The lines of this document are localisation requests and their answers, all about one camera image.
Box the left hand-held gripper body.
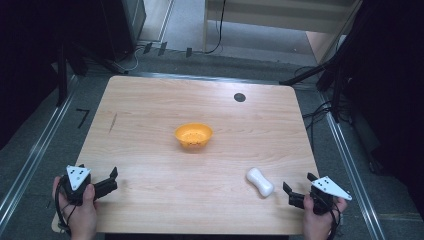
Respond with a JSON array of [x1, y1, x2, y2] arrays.
[[60, 164, 98, 205]]

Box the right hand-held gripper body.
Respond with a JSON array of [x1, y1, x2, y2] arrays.
[[309, 175, 353, 216]]

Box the white bone-shaped bottle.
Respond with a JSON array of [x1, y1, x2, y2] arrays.
[[245, 166, 276, 198]]

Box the orange plastic bowl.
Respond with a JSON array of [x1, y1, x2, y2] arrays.
[[173, 122, 214, 150]]

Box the person's right hand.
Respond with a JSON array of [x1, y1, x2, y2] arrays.
[[301, 193, 349, 240]]

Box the person's left hand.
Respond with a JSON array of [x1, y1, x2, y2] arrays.
[[52, 176, 100, 240]]

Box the black metal stand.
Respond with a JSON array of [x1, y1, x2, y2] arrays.
[[54, 43, 70, 108]]

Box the black tripod stand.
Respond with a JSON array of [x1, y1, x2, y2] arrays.
[[279, 49, 348, 124]]

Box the dark cabinet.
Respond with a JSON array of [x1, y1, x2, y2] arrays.
[[99, 0, 148, 63]]

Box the white shelf unit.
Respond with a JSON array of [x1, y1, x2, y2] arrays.
[[202, 0, 364, 65]]

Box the metal floor rail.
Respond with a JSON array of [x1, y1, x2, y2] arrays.
[[318, 91, 388, 240], [0, 75, 81, 232]]

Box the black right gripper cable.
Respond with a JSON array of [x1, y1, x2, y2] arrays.
[[324, 196, 343, 240]]

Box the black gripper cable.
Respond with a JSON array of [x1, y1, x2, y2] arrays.
[[54, 179, 79, 236], [324, 196, 343, 240]]

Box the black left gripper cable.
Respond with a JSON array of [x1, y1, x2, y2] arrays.
[[54, 179, 79, 236]]

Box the black floor cables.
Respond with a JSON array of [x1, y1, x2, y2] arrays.
[[301, 99, 335, 136]]

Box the white floor cable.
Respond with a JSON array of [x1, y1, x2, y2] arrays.
[[116, 45, 144, 73]]

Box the black hanging cable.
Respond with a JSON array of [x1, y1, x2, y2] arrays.
[[203, 0, 228, 55]]

